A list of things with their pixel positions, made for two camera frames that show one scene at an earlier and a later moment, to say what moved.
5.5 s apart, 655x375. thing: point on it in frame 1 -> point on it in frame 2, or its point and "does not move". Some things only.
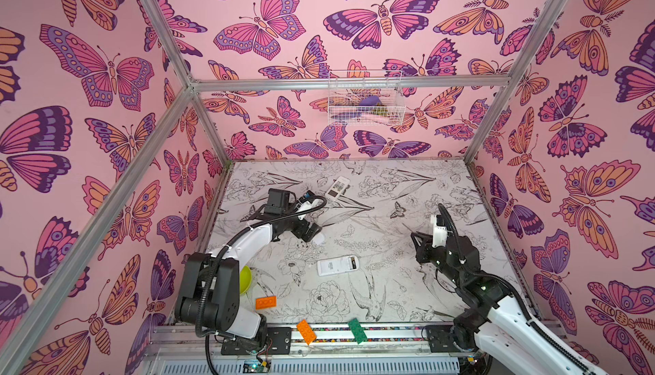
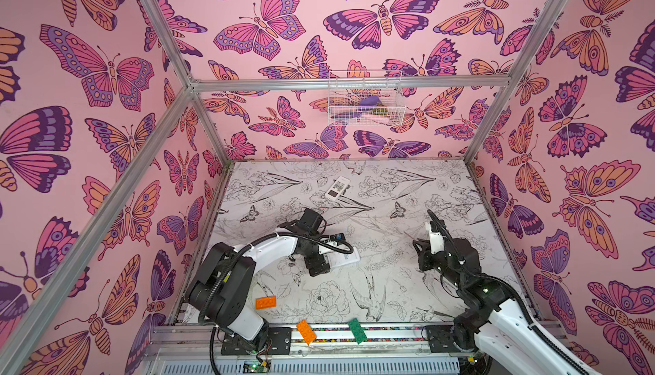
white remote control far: (338, 187) does not move
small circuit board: (255, 366) does not move
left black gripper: (310, 232) -> (312, 263)
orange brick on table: (265, 302) does not move
